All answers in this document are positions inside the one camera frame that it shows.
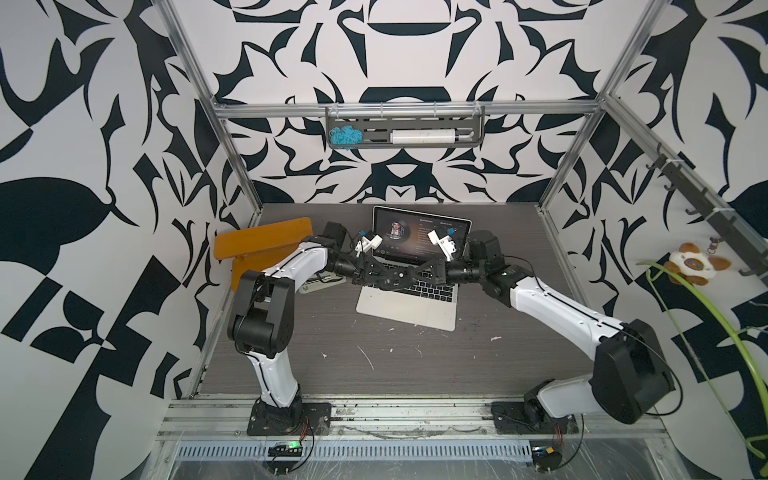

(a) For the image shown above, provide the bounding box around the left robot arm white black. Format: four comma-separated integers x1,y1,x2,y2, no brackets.
214,217,415,410

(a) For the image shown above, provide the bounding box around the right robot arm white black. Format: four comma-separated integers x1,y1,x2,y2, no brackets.
424,228,683,429

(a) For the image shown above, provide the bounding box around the silver laptop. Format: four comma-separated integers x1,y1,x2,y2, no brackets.
356,205,472,332

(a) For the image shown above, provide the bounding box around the beige black stapler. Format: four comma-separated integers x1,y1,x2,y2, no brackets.
297,272,346,294

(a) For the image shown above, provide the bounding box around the orange lower board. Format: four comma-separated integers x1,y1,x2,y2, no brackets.
231,250,285,292

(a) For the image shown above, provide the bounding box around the orange board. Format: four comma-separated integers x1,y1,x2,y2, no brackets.
213,217,313,260
231,250,285,292

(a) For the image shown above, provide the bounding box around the white roll on shelf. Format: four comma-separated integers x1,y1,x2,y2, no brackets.
390,129,457,145

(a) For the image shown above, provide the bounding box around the teal scrubber ball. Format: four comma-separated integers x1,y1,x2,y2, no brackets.
329,125,364,148

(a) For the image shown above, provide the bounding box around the orange upper board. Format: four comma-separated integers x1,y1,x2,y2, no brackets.
213,217,313,260

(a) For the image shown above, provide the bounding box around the left controller board green LED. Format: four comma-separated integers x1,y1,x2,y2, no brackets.
267,441,304,459

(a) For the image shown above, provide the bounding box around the right round black controller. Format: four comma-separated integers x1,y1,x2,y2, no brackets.
531,446,563,472

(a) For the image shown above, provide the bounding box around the green hoop tube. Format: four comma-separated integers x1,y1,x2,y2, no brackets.
638,260,767,478

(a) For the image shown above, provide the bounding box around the brown white plush toy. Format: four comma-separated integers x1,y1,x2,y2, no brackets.
663,242,732,286

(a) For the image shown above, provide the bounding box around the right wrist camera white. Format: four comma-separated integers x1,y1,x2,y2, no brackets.
428,230,458,262

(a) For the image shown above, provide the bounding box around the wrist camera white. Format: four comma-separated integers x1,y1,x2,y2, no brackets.
352,232,383,257
428,230,458,262

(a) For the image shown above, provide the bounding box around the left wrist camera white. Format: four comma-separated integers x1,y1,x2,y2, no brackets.
352,232,383,257

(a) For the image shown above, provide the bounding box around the grey wall shelf rack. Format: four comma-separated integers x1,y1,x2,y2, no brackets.
324,104,486,150

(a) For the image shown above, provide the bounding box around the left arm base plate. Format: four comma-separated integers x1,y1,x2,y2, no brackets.
246,399,332,437

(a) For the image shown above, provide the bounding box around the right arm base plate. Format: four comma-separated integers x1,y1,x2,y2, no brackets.
490,401,579,435

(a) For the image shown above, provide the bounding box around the black hook rail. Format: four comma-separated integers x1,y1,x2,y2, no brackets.
647,142,767,284

